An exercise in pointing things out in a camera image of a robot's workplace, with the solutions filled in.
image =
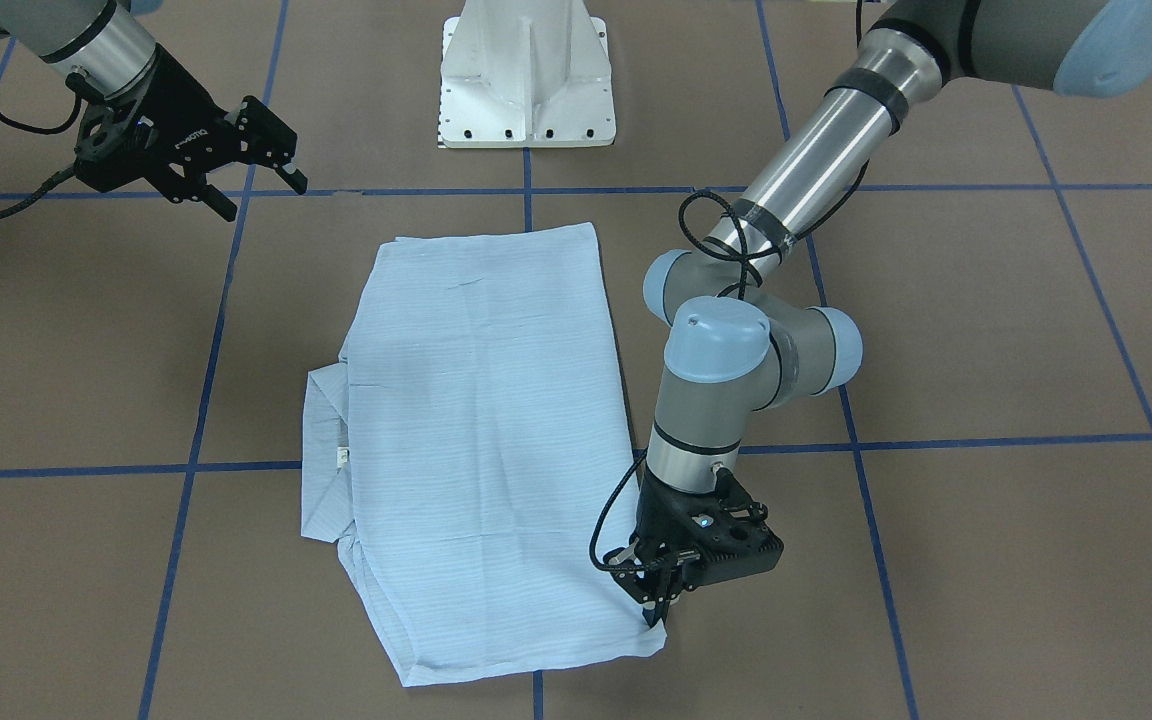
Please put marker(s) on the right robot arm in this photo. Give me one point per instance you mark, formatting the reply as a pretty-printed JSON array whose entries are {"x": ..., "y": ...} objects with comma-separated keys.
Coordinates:
[{"x": 98, "y": 47}]

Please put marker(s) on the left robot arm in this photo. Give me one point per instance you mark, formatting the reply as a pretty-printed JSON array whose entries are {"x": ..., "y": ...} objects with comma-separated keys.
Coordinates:
[{"x": 734, "y": 349}]

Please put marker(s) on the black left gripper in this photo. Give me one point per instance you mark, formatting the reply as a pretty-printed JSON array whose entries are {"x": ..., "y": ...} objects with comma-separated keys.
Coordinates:
[{"x": 654, "y": 516}]

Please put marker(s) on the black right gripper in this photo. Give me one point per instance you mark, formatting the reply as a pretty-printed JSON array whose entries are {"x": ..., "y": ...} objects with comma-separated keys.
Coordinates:
[{"x": 173, "y": 128}]

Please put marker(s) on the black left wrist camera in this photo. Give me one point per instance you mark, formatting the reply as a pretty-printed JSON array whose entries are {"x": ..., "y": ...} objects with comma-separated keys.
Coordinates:
[{"x": 728, "y": 530}]

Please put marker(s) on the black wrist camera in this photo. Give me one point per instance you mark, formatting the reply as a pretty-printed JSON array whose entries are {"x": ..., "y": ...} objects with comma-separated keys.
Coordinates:
[
  {"x": 728, "y": 530},
  {"x": 112, "y": 147}
]

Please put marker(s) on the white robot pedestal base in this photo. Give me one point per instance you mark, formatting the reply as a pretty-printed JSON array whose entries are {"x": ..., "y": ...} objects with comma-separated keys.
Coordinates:
[{"x": 526, "y": 75}]

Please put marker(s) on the light blue button shirt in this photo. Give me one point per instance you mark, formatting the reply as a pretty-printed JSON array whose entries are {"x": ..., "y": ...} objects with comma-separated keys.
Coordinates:
[{"x": 459, "y": 452}]

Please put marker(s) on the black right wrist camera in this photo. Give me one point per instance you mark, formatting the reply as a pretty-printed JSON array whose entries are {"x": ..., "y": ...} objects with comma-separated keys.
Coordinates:
[{"x": 112, "y": 147}]

